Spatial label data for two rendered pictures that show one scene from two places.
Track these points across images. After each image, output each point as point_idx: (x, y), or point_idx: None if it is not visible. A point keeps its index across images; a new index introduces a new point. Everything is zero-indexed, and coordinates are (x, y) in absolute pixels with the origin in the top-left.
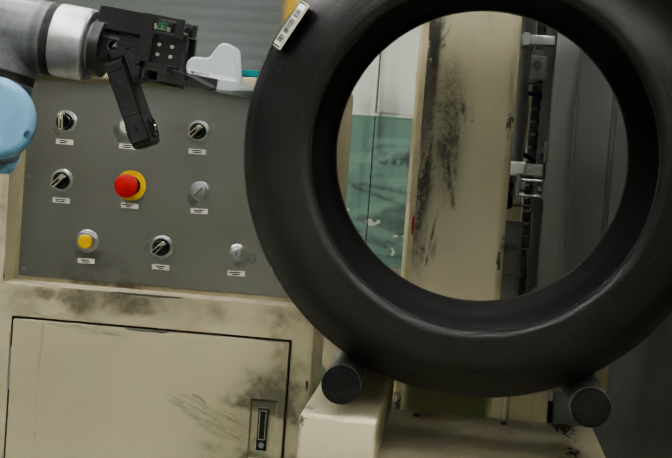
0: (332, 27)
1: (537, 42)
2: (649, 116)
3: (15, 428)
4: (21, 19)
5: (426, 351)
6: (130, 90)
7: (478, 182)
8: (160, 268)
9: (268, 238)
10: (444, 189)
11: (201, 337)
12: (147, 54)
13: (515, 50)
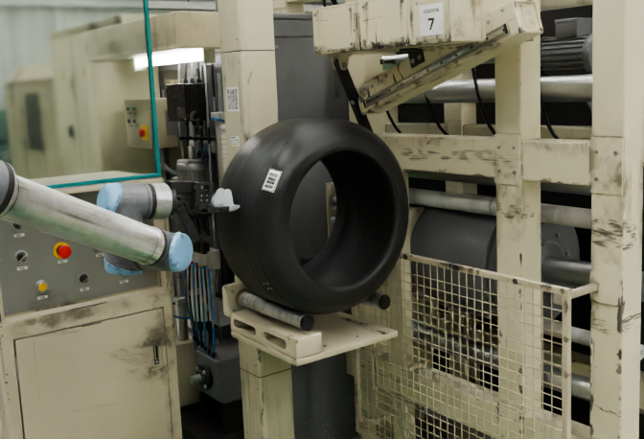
0: (290, 178)
1: None
2: (346, 180)
3: (27, 400)
4: (143, 196)
5: (335, 299)
6: (189, 219)
7: None
8: (84, 289)
9: (271, 271)
10: None
11: (120, 318)
12: (199, 201)
13: None
